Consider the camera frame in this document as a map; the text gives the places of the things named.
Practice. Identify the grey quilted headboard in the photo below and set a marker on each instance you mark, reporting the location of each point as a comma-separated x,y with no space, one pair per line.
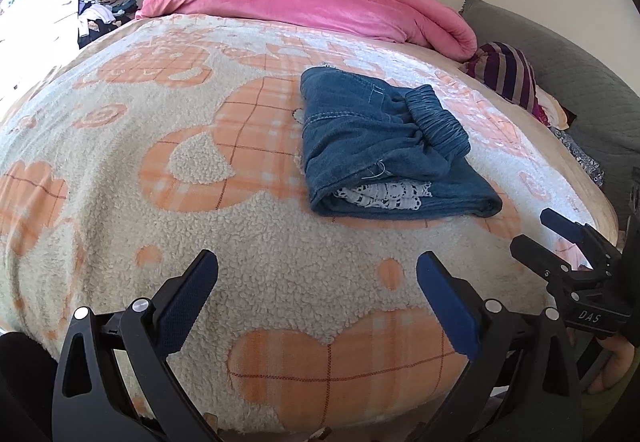
565,71

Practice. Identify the dark floral cloth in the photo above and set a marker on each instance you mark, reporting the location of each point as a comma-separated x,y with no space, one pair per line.
580,156

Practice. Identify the person's black trousers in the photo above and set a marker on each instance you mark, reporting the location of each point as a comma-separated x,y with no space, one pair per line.
22,392

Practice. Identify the blue denim pants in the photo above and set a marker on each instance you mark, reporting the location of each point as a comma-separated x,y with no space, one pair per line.
360,141

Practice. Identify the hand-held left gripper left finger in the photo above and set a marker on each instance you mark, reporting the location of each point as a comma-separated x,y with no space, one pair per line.
190,302

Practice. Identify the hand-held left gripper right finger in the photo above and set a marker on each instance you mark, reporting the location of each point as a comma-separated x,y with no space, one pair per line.
450,307

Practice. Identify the pile of clothes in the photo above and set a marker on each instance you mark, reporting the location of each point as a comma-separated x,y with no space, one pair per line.
107,6

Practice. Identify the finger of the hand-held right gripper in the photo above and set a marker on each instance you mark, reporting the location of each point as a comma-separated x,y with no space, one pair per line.
565,226
537,257

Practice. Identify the pink duvet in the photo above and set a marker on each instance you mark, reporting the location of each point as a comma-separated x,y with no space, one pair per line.
310,4

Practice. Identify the white dresser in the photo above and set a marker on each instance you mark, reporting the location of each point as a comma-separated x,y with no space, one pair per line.
35,31

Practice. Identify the cream orange fleece blanket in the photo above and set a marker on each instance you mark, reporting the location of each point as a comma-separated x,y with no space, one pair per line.
175,171

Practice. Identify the cream pillow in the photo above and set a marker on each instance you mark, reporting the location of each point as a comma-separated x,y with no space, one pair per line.
550,109

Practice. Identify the purple striped cloth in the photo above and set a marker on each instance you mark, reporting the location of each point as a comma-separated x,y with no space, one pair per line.
505,71

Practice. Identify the person's right hand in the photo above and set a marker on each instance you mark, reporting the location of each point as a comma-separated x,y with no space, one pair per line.
622,359

